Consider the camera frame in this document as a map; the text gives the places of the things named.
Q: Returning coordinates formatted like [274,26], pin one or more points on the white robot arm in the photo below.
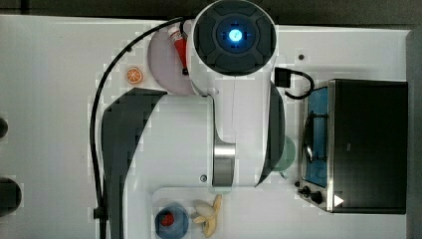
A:
[229,133]

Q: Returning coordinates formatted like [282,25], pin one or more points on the grey round plate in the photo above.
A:
[165,65]

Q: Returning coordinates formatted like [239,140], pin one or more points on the green mug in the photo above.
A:
[287,159]

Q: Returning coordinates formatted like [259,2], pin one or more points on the red ketchup bottle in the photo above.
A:
[179,44]

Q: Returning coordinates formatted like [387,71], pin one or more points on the orange slice toy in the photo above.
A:
[134,75]

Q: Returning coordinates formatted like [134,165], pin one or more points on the peeled banana toy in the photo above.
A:
[207,215]

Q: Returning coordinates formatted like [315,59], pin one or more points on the red strawberry in bowl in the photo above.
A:
[167,219]

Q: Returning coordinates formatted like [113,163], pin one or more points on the blue bowl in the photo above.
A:
[180,226]

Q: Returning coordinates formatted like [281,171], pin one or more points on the black toaster oven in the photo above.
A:
[354,147]

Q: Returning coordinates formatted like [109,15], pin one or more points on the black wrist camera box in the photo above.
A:
[283,77]

